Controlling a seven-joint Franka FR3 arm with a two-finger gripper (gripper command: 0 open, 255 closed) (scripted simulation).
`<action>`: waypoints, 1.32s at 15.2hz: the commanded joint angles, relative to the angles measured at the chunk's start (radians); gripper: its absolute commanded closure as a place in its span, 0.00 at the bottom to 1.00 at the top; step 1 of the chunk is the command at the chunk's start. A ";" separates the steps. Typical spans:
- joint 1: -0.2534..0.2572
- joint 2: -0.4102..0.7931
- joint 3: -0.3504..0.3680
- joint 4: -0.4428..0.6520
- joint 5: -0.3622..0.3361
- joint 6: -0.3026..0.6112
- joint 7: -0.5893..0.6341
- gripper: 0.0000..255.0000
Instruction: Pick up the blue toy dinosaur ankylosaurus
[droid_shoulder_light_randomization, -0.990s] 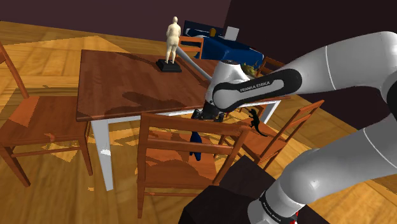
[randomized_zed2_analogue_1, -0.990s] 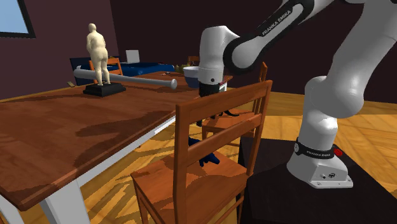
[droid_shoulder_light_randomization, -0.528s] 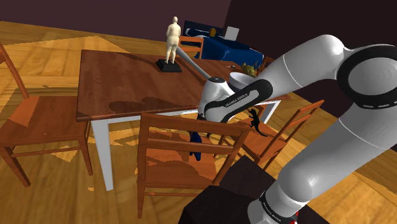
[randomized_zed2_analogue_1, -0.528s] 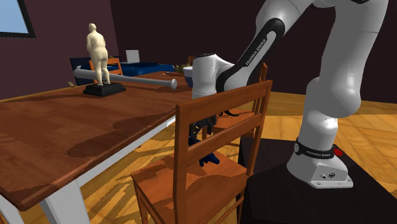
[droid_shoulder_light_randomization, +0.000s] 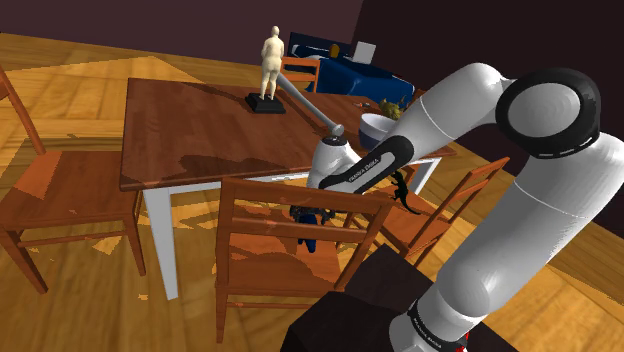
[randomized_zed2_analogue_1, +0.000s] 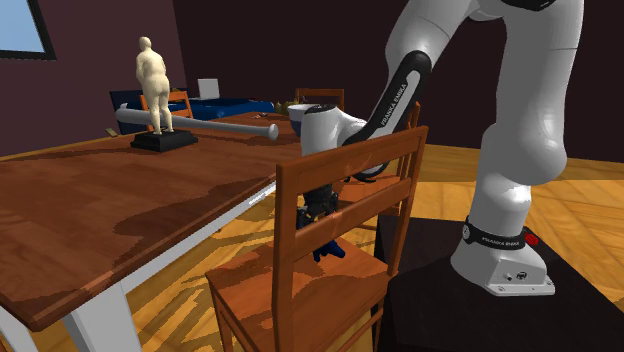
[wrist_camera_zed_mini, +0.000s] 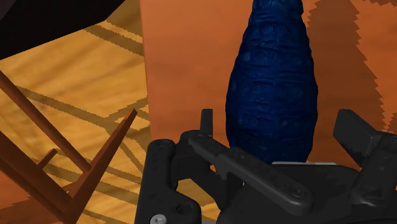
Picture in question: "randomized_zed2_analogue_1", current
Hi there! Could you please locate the wooden slat-back chair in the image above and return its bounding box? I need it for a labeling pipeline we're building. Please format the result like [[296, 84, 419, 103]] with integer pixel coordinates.
[[138, 90, 195, 134], [204, 125, 430, 352], [294, 87, 346, 113], [334, 100, 423, 232]]

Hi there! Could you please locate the small blue object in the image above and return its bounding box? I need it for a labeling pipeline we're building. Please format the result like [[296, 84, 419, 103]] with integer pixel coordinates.
[[311, 239, 347, 263]]

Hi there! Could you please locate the green fruit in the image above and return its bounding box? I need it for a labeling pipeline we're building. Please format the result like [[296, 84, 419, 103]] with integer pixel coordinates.
[[274, 99, 300, 117]]

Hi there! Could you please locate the grey baseball bat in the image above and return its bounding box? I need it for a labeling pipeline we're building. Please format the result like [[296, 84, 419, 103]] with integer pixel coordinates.
[[114, 107, 281, 142]]

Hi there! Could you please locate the white laptop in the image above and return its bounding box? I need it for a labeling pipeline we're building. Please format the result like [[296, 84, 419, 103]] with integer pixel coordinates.
[[196, 77, 222, 101]]

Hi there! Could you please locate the dark robot stand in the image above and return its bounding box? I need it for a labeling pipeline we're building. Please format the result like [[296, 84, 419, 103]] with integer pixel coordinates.
[[374, 213, 624, 352]]

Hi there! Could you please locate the cream figure on black base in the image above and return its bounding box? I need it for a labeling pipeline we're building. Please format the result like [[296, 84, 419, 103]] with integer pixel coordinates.
[[129, 35, 200, 154]]

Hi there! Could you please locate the wooden table with white legs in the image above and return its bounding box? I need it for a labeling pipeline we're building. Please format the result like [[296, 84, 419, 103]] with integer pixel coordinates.
[[0, 111, 304, 352]]

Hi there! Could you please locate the window with dark frame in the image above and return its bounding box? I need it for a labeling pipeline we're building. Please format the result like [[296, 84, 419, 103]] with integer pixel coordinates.
[[0, 0, 58, 62]]

